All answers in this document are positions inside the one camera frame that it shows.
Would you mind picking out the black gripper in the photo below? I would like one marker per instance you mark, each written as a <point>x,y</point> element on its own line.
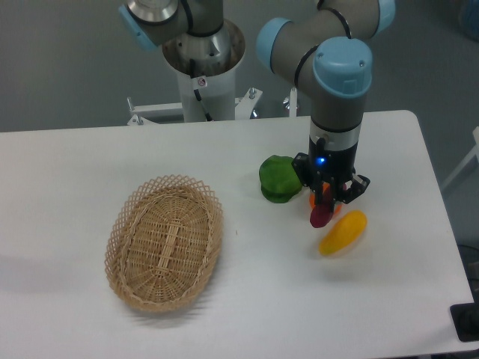
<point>331,158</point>

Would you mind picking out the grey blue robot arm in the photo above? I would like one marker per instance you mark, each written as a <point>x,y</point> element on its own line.
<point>325,57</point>

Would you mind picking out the orange tangerine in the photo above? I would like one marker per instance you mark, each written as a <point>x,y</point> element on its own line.
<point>325,197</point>

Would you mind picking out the yellow mango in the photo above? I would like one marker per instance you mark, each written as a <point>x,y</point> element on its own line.
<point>344,233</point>

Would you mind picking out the green bok choy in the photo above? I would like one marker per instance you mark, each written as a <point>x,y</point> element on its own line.
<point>278,180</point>

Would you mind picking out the woven wicker basket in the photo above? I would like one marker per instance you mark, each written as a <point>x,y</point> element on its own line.
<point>165,243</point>

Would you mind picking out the black device at table edge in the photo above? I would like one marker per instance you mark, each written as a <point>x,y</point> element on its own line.
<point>465,319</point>

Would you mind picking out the blue object top right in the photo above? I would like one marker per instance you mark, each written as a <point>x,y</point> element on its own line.
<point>468,18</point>

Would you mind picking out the white furniture frame right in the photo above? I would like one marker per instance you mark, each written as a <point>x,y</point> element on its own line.
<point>465,167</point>

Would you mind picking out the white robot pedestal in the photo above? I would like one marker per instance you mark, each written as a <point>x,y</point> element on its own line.
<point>206,67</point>

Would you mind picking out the white metal base frame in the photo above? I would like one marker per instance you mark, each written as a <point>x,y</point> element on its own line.
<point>244,108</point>

